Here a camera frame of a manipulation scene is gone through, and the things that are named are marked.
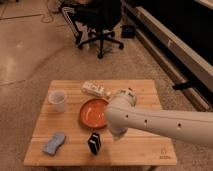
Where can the orange round plate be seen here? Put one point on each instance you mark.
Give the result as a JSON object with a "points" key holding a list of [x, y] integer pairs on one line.
{"points": [[92, 113]]}

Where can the blue sponge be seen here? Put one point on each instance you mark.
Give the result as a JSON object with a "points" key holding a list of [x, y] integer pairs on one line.
{"points": [[54, 143]]}

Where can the clear plastic cup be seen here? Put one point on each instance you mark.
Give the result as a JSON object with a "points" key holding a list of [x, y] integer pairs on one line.
{"points": [[58, 99]]}

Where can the black box on floor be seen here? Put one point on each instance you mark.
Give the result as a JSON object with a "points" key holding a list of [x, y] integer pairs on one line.
{"points": [[128, 31]]}

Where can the wooden table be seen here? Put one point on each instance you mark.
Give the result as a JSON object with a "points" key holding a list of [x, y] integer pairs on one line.
{"points": [[137, 148]]}

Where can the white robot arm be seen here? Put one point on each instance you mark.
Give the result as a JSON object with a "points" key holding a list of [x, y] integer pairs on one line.
{"points": [[190, 126]]}

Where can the black office chair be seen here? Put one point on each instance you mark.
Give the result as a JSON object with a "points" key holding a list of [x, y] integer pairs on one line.
{"points": [[100, 17]]}

